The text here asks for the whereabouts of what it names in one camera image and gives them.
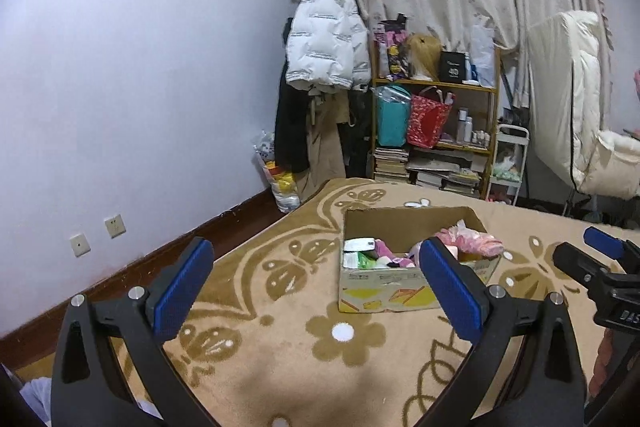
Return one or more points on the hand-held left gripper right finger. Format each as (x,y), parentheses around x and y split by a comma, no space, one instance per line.
(450,287)

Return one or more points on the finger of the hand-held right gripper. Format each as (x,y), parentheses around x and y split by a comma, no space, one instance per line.
(580,264)
(607,239)

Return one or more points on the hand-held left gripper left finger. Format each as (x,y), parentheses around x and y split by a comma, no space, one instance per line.
(182,287)

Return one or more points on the pink plastic bag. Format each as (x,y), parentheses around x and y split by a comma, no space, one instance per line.
(475,242)

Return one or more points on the printed cardboard box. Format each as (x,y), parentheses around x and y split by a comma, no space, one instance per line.
(390,292)

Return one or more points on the purple plush doll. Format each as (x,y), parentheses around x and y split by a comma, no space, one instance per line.
(386,252)

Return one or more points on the green tissue pack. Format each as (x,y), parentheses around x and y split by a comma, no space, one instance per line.
(365,262)

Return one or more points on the person's right hand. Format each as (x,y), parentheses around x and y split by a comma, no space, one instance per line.
(602,367)

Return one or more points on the stack of books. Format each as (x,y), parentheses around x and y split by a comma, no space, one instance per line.
(440,177)

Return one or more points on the white trolley cart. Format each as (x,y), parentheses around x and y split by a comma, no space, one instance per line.
(510,157)

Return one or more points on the beige patterned rug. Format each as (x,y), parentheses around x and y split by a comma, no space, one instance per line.
(300,357)

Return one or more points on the clear plastic bag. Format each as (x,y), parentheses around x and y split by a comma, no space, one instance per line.
(280,182)

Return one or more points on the group of white bottles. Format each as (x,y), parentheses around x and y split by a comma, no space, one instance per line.
(470,127)

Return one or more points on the red patterned bag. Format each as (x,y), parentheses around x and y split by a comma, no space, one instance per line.
(427,122)

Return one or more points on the wooden shelf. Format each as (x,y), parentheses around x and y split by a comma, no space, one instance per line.
(487,117)

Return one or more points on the black pants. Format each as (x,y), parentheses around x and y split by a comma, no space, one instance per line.
(360,137)

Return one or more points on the teal bag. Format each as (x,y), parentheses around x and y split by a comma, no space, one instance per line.
(392,119)

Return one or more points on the beige coat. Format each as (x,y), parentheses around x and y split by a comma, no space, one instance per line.
(325,157)

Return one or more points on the black coat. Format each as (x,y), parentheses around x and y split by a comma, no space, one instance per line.
(290,132)

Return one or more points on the black box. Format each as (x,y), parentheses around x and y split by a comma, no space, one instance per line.
(452,68)

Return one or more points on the blonde wig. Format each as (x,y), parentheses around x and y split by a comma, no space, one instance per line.
(422,57)

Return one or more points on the white puffer jacket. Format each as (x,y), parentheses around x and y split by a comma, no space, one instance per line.
(325,32)

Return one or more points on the white wall socket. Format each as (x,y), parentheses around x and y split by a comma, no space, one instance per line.
(115,225)
(80,245)

